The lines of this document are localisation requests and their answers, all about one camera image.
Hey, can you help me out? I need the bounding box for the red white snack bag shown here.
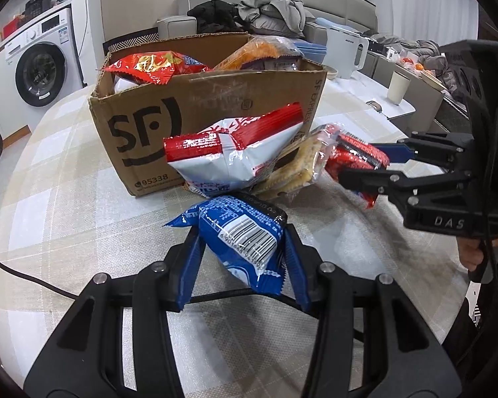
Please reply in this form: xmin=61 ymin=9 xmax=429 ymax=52
xmin=163 ymin=103 xmax=308 ymax=198

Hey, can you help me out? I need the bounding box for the black white patterned cushion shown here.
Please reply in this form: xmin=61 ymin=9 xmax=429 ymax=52
xmin=103 ymin=28 xmax=159 ymax=54

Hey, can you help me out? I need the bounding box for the beige cup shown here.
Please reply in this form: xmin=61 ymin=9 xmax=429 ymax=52
xmin=387 ymin=70 xmax=412 ymax=107

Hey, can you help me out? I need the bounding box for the red container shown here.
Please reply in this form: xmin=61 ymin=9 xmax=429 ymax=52
xmin=2 ymin=16 xmax=26 ymax=36

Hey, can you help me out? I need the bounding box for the blue snack packet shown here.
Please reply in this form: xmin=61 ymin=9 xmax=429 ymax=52
xmin=163 ymin=192 xmax=290 ymax=299

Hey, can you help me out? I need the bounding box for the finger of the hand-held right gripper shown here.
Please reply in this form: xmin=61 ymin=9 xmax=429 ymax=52
xmin=369 ymin=130 xmax=476 ymax=171
xmin=338 ymin=167 xmax=470 ymax=210

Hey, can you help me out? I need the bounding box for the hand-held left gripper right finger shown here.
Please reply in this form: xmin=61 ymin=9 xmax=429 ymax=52
xmin=284 ymin=224 xmax=474 ymax=398

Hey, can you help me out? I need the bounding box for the black jacket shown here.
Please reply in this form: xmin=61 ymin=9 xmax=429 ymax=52
xmin=186 ymin=0 xmax=250 ymax=34

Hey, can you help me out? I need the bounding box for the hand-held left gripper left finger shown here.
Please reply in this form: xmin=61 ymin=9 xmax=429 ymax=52
xmin=23 ymin=227 xmax=209 ymax=398

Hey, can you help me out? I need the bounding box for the grey clothing pile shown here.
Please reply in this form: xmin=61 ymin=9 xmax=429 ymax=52
xmin=237 ymin=0 xmax=317 ymax=36

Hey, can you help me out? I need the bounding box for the clear cracker packet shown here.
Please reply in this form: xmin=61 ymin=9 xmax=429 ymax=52
xmin=252 ymin=132 xmax=329 ymax=200

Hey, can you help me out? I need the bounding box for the white electric kettle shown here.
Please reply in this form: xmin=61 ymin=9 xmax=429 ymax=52
xmin=326 ymin=24 xmax=370 ymax=81

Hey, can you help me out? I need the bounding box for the blue bowl stack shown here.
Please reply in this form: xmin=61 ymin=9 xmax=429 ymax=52
xmin=292 ymin=39 xmax=329 ymax=66

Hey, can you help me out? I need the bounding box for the grey crumpled cloth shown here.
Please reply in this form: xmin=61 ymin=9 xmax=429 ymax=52
xmin=415 ymin=39 xmax=451 ymax=81

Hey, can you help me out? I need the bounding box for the person's dark clothing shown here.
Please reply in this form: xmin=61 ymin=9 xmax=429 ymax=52
xmin=440 ymin=292 xmax=498 ymax=384

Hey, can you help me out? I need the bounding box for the brown cardboard box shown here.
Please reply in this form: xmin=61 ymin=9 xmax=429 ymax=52
xmin=88 ymin=30 xmax=327 ymax=198

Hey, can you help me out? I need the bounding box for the red yellow snack bag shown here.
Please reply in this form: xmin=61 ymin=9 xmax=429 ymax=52
xmin=101 ymin=50 xmax=211 ymax=86

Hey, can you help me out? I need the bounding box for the checked tablecloth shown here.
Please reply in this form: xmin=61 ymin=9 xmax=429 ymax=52
xmin=0 ymin=86 xmax=474 ymax=398

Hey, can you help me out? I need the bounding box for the white washing machine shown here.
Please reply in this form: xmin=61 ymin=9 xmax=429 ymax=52
xmin=2 ymin=6 xmax=86 ymax=109

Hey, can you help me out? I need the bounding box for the white marble coffee table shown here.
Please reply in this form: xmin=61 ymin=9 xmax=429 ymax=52
xmin=323 ymin=67 xmax=418 ymax=122

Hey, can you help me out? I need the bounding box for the black cable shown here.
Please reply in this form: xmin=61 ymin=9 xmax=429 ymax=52
xmin=0 ymin=125 xmax=80 ymax=300

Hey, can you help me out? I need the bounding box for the orange snack bag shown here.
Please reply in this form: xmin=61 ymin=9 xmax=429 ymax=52
xmin=213 ymin=35 xmax=304 ymax=72

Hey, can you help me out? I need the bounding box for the red snack packet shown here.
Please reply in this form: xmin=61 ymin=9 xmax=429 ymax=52
xmin=323 ymin=123 xmax=391 ymax=210

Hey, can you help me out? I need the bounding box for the beige sofa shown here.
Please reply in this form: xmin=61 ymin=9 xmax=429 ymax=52
xmin=157 ymin=0 xmax=379 ymax=48

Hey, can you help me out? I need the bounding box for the person's right hand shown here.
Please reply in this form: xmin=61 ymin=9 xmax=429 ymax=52
xmin=458 ymin=237 xmax=484 ymax=270

